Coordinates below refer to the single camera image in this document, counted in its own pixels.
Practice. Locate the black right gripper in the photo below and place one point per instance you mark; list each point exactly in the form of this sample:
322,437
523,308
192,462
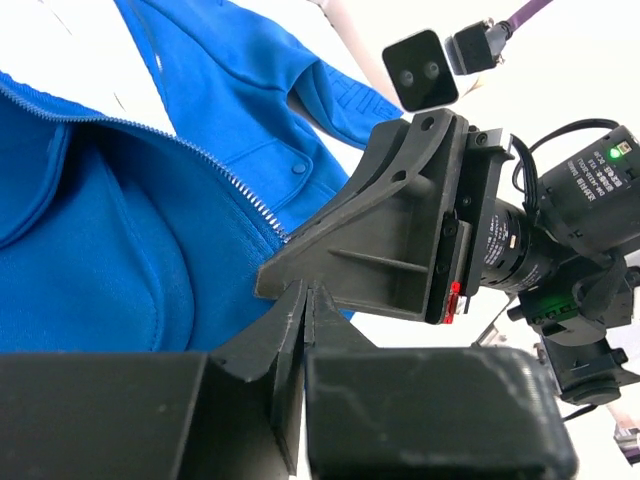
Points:
417,226

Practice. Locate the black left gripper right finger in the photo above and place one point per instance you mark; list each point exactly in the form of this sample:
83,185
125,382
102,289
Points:
425,413

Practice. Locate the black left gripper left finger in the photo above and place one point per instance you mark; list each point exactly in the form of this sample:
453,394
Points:
233,413

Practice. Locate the blue zip jacket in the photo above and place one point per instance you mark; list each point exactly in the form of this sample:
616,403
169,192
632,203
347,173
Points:
153,155

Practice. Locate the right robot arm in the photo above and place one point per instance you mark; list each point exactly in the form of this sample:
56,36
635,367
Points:
588,208

